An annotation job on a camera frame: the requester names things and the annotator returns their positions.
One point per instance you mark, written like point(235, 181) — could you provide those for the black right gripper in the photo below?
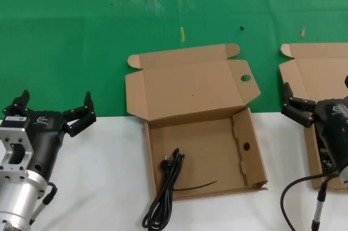
point(333, 127)

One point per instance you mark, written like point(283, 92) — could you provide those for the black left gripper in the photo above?
point(44, 138)

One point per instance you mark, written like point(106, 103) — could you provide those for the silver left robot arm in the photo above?
point(16, 198)

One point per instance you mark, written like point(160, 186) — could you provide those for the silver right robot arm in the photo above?
point(344, 178)

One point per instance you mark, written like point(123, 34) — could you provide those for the open cardboard box with parts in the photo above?
point(307, 62)

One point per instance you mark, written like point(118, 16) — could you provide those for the open cardboard box centre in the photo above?
point(195, 144)

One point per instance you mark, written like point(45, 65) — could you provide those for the green table cloth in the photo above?
point(81, 51)

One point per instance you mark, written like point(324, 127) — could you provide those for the silver wrist camera mount bracket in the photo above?
point(19, 136)

